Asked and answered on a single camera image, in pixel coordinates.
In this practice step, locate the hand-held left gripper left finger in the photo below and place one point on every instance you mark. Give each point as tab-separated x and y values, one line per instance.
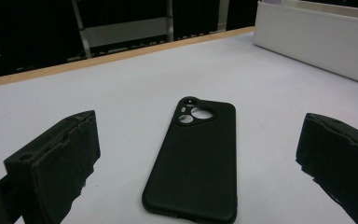
56	165

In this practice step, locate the white plastic bin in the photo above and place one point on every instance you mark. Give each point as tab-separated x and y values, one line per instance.
317	43

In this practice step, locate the white metal stand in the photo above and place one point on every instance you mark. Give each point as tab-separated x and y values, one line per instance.
121	34

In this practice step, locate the white table board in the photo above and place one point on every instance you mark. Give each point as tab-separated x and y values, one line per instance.
105	87

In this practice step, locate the black phone case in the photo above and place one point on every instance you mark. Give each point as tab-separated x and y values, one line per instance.
195	168

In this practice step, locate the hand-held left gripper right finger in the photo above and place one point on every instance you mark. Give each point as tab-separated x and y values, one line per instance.
341	161

